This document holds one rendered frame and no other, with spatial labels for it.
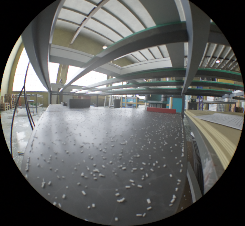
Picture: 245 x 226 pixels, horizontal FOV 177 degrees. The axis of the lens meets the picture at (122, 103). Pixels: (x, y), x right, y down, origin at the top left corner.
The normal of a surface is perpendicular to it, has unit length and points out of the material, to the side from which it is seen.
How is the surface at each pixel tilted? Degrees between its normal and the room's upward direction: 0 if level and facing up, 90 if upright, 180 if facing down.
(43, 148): 0
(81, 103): 90
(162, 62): 90
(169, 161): 0
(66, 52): 90
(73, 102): 90
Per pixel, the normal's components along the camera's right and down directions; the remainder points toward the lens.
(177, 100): -0.65, 0.00
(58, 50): 0.77, 0.05
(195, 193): 0.04, -1.00
